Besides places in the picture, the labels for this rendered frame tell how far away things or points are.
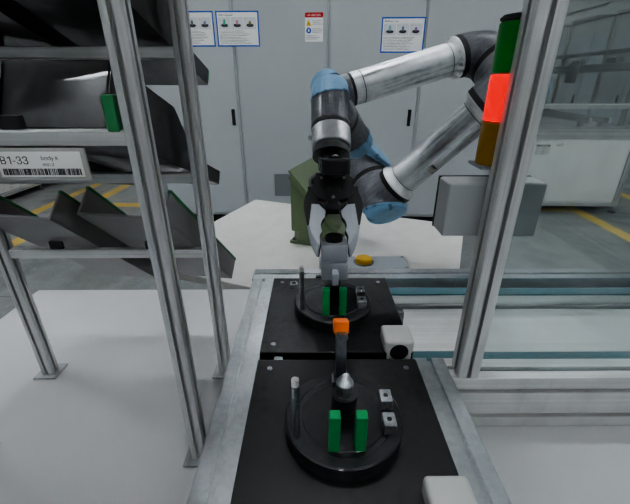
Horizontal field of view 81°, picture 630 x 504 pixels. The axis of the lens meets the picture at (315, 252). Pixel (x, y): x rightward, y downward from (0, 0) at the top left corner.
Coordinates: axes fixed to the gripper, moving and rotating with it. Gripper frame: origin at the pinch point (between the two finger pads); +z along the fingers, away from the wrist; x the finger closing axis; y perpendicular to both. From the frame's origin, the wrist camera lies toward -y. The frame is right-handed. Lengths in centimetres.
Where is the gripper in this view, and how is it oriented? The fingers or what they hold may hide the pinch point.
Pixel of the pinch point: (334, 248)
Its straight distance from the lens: 62.4
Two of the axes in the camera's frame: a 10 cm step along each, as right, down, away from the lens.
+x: -10.0, 0.1, -0.1
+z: 0.1, 9.6, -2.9
